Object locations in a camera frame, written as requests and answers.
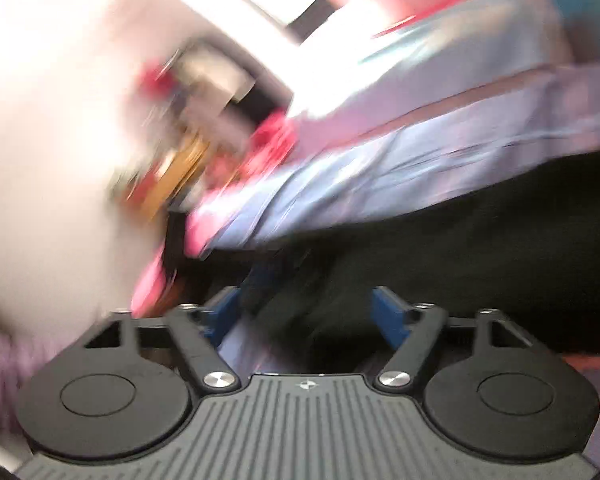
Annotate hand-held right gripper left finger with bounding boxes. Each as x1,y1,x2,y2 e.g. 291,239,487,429
82,287,241,394

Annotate black pants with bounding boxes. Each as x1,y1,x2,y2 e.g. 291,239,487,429
200,147,600,361

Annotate pink cloth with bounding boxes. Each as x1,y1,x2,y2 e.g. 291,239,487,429
130,110,301,317

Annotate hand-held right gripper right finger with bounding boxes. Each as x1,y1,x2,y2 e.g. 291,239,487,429
372,286,536,394

